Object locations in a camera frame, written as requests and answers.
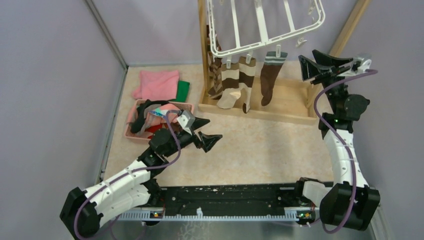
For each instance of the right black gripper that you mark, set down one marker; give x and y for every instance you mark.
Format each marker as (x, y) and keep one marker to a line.
(310, 70)

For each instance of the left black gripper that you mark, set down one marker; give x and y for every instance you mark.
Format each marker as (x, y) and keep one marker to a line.
(207, 141)

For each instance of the dark brown grey-cuffed sock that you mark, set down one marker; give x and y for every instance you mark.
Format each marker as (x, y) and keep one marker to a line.
(268, 75)

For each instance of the white clip hanger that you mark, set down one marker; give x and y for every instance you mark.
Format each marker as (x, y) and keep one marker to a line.
(265, 40)

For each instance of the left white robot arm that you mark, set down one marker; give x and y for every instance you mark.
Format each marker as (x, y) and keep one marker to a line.
(85, 211)

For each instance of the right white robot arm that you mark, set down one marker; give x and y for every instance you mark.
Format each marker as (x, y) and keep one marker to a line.
(350, 202)

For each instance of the brown cream striped sock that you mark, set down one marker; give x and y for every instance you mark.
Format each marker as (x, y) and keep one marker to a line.
(230, 86)
(247, 71)

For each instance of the pink patterned sock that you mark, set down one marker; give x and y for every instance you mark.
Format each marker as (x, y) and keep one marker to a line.
(158, 114)

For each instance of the green cloth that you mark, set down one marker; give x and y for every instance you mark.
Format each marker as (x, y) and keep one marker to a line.
(183, 88)

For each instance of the red patterned sock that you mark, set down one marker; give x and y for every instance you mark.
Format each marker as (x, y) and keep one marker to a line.
(151, 130)

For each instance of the pink towel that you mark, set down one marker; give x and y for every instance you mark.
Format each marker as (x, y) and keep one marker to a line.
(157, 85)

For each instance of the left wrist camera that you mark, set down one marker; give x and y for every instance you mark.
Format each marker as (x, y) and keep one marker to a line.
(186, 120)

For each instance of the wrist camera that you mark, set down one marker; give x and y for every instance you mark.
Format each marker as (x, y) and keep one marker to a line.
(361, 63)
(186, 120)

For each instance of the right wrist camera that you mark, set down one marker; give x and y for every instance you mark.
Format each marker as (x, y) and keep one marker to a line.
(361, 63)

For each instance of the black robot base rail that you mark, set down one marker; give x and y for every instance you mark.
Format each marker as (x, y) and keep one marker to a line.
(277, 202)

